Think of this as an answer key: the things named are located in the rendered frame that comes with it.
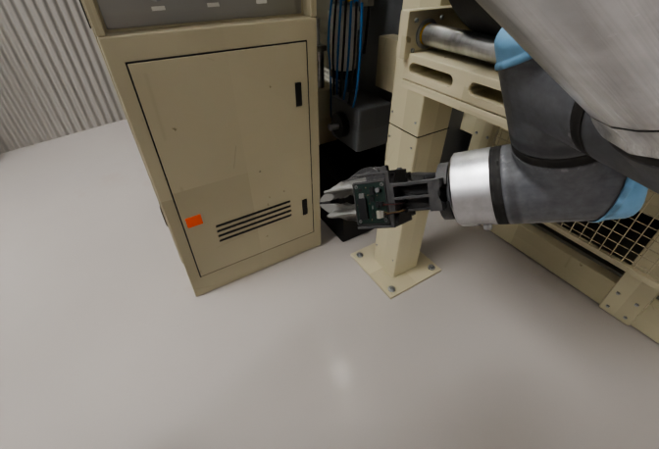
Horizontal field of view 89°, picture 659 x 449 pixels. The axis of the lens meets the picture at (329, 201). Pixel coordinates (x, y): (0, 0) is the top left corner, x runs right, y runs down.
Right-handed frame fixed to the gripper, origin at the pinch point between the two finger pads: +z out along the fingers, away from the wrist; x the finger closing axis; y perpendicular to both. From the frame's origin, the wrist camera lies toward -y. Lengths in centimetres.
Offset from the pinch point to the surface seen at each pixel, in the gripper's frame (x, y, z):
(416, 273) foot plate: 37, -83, 18
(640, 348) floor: 65, -97, -50
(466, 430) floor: 69, -44, -5
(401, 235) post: 19, -67, 16
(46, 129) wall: -66, -44, 254
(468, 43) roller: -26.2, -27.2, -18.9
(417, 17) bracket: -35.8, -29.5, -9.1
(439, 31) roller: -31.4, -29.9, -13.3
